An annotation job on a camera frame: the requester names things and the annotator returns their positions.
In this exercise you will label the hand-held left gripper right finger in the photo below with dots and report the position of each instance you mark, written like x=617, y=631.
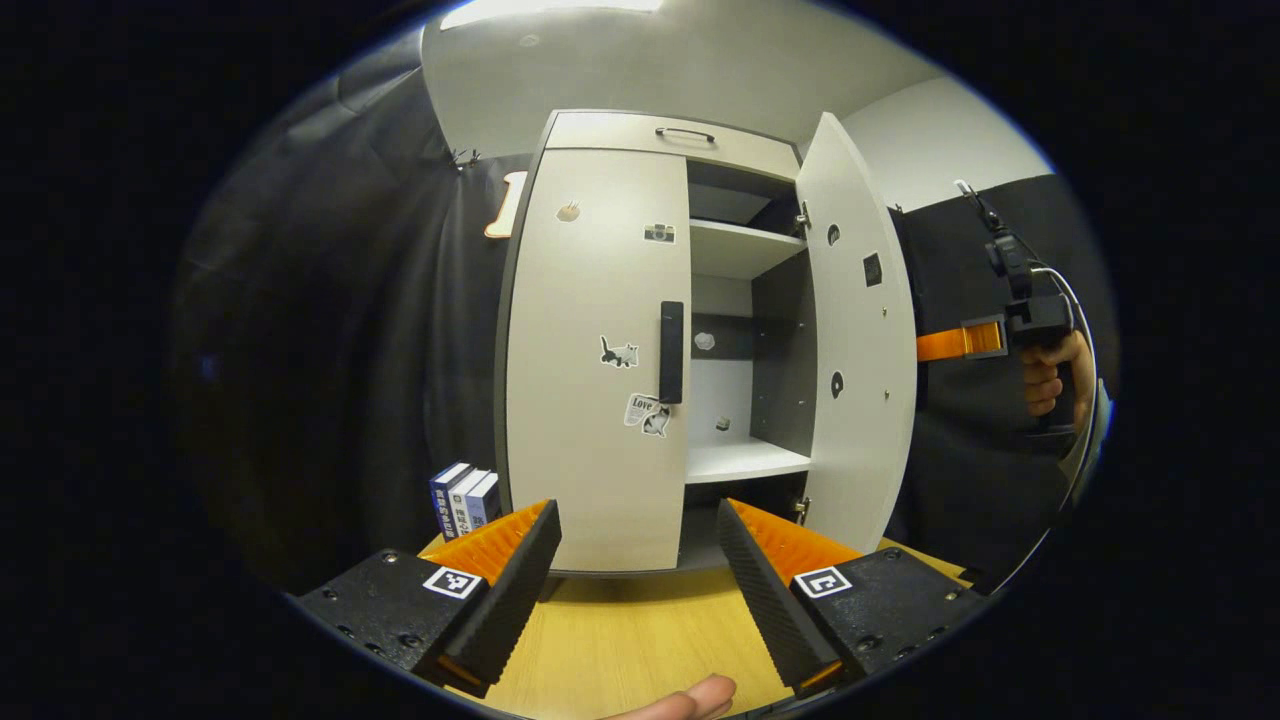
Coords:
x=760, y=600

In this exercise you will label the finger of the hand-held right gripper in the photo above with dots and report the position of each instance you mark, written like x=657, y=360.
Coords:
x=950, y=342

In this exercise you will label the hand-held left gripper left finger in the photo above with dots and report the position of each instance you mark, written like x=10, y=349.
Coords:
x=520, y=590

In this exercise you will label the black cat shoe cabinet door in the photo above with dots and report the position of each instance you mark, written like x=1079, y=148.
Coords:
x=860, y=330

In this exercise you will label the beige double-door shoe cabinet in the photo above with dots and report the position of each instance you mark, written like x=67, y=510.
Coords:
x=740, y=460

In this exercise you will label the camera sticker shoe cabinet door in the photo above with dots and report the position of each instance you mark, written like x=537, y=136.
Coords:
x=590, y=300

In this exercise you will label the beige cabinet drawer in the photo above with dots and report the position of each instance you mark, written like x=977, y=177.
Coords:
x=610, y=132

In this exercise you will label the black backdrop cloth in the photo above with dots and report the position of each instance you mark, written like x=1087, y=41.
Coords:
x=330, y=350

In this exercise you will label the ceiling light panel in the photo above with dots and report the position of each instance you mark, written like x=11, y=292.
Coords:
x=550, y=8

